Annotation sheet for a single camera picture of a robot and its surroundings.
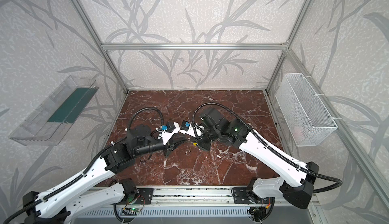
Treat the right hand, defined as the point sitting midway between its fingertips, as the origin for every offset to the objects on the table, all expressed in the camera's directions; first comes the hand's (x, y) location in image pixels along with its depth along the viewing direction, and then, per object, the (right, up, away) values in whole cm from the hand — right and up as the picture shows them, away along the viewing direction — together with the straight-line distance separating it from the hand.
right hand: (192, 133), depth 66 cm
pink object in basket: (+52, -1, +8) cm, 52 cm away
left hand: (-2, 0, -3) cm, 4 cm away
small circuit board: (-31, -39, +6) cm, 50 cm away
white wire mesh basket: (+48, +7, -6) cm, 48 cm away
